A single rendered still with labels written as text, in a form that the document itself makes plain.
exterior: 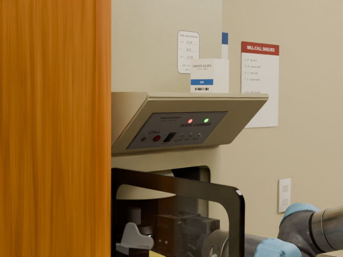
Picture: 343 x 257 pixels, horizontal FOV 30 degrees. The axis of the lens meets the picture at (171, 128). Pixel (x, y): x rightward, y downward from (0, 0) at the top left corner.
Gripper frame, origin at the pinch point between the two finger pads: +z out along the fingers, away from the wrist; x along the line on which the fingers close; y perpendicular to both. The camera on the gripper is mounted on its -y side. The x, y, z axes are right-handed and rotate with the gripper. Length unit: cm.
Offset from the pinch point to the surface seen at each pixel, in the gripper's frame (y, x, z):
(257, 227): -15, -88, 34
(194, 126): 23.4, 1.7, -16.1
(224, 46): 43, -69, 34
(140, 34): 39.1, 8.2, -9.3
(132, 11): 42.8, 10.1, -9.3
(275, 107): 25, -97, 34
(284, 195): -6, -103, 33
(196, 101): 27.9, 6.3, -20.4
